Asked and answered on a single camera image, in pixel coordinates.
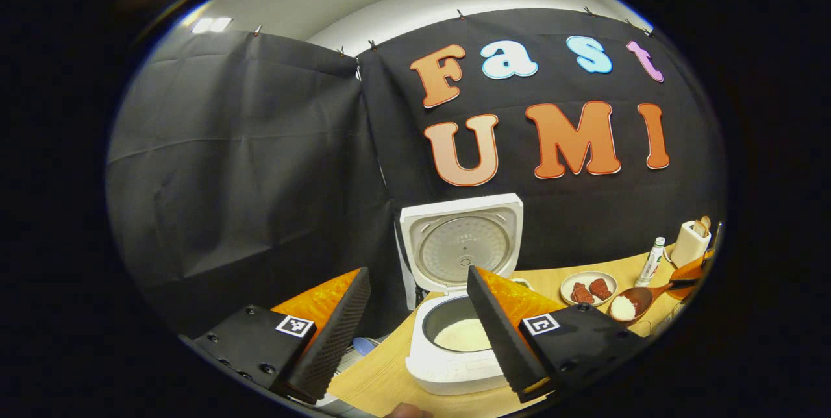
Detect white green-label drink bottle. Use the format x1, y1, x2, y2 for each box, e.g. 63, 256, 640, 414
635, 237, 667, 288

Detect white rice cooker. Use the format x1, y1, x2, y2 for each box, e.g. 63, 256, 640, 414
396, 193, 525, 397

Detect white ribbed container blue lid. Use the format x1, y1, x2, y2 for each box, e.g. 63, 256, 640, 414
328, 336, 382, 376

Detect white round plate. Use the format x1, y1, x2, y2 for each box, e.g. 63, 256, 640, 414
560, 271, 619, 308

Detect black backdrop cloth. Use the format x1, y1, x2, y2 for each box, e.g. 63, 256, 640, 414
105, 8, 728, 341

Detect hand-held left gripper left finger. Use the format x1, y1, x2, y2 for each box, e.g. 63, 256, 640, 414
179, 266, 373, 406

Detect ceiling light panel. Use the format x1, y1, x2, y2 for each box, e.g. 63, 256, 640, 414
190, 16, 233, 35

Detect cream white toaster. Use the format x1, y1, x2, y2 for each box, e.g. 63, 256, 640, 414
670, 220, 713, 269

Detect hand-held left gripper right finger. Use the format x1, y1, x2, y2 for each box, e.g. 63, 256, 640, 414
465, 265, 651, 405

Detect brown wooden spoon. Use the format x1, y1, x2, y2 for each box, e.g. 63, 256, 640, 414
608, 278, 699, 324

